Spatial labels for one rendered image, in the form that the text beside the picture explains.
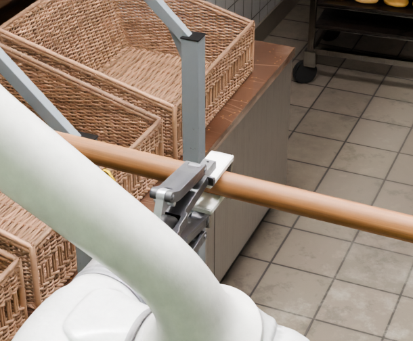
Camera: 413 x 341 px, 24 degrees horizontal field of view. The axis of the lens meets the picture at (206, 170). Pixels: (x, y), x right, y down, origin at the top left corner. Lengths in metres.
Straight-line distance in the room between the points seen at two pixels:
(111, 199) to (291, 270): 2.28
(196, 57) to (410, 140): 1.72
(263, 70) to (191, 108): 0.68
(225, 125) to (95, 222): 1.83
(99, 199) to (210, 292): 0.12
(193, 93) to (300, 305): 0.92
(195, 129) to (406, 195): 1.34
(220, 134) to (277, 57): 0.49
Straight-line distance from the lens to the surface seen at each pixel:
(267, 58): 2.89
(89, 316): 0.89
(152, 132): 2.21
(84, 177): 0.71
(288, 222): 3.18
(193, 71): 2.12
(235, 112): 2.59
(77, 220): 0.71
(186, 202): 1.08
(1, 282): 1.79
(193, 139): 2.20
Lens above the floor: 1.80
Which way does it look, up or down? 32 degrees down
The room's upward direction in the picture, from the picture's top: straight up
